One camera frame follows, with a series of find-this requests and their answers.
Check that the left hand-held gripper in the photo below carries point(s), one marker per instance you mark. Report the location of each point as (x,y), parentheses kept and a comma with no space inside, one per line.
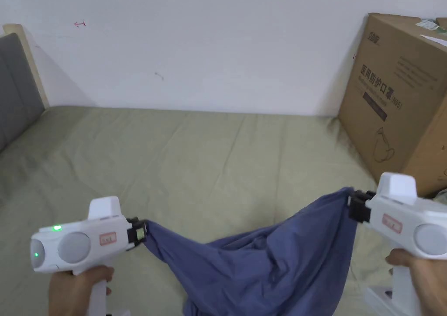
(77,242)

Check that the person's left hand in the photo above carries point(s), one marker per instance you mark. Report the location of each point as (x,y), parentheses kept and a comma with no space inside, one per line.
(75,291)

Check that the dark blue shirt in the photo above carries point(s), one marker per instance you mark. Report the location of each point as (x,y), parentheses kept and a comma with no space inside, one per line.
(251,263)

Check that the brown cardboard carton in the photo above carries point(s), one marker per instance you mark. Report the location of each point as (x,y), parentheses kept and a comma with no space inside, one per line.
(401,96)

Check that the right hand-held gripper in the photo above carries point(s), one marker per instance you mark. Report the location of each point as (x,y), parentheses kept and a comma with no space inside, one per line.
(398,218)

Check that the person's right hand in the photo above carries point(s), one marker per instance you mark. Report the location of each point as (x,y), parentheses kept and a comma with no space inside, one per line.
(424,288)

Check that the grey padded headboard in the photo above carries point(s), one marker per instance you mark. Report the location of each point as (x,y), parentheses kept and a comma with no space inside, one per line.
(14,85)

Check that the bed with pale green sheet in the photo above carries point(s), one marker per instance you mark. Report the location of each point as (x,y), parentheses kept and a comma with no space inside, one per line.
(146,162)

